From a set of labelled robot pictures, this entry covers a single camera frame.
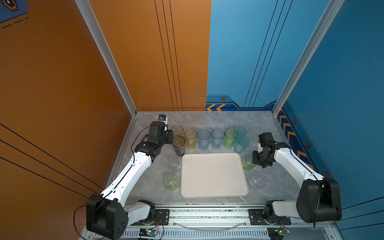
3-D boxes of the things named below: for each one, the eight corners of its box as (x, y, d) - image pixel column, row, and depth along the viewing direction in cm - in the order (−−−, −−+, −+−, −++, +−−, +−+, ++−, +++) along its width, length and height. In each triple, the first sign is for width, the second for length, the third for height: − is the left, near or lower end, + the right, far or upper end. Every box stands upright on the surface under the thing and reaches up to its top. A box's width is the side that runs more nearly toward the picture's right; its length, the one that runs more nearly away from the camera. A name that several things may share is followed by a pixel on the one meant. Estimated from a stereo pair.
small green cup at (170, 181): (164, 190, 83) (162, 185, 77) (166, 178, 88) (164, 172, 81) (177, 190, 83) (175, 185, 77) (178, 178, 88) (176, 172, 81)
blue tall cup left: (197, 150, 100) (197, 138, 89) (197, 141, 105) (197, 129, 94) (209, 150, 100) (211, 138, 89) (208, 141, 105) (210, 129, 94)
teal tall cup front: (234, 153, 97) (237, 145, 89) (232, 141, 103) (235, 132, 95) (245, 153, 97) (250, 145, 89) (242, 141, 103) (246, 132, 95)
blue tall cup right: (210, 149, 100) (212, 138, 90) (209, 140, 105) (211, 128, 95) (222, 149, 100) (225, 138, 90) (221, 140, 105) (223, 128, 95)
